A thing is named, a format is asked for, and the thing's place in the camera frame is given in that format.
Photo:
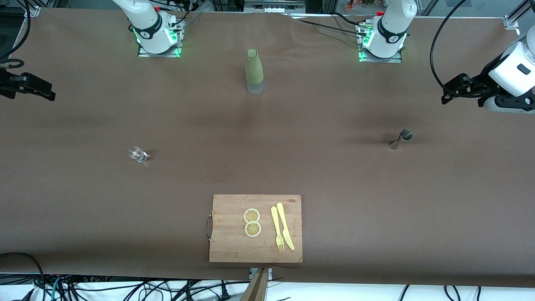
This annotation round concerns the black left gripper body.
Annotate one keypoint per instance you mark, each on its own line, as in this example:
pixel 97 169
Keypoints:
pixel 477 85

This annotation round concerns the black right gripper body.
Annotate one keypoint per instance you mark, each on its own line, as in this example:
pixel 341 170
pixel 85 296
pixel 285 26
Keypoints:
pixel 9 83

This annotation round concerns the steel double jigger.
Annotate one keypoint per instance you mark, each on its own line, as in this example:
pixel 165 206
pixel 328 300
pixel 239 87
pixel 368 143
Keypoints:
pixel 400 139

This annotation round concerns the clear glass cup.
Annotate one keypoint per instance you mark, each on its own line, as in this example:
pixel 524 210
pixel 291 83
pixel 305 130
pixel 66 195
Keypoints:
pixel 137 154

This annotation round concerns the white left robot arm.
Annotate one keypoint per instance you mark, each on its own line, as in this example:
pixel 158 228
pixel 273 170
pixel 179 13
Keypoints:
pixel 391 29

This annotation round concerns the brown table cover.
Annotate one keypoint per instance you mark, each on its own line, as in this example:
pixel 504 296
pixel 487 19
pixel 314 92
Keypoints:
pixel 334 188

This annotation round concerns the grey equipment box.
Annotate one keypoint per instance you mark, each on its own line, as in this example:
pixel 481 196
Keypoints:
pixel 273 6

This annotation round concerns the green sleeved glass bottle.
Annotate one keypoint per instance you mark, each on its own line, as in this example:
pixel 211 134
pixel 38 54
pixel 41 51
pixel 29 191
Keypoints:
pixel 254 69

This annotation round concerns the yellow plastic knife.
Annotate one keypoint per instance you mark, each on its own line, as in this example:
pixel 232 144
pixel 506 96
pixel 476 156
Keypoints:
pixel 284 225

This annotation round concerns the yellow plastic fork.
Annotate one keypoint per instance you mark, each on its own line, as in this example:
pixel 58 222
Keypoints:
pixel 276 225

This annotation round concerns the lemon slice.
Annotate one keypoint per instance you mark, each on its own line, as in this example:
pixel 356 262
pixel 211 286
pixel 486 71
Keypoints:
pixel 253 229
pixel 251 215

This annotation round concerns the wooden cutting board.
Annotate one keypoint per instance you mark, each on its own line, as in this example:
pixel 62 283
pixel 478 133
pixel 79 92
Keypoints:
pixel 234 242

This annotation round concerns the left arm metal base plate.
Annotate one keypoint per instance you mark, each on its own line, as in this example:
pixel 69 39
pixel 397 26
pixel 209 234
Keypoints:
pixel 397 60

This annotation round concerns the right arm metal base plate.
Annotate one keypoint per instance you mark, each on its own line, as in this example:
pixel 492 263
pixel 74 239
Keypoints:
pixel 144 54

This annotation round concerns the wooden post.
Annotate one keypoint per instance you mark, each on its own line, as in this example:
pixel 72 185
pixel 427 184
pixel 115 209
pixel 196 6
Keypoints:
pixel 257 288

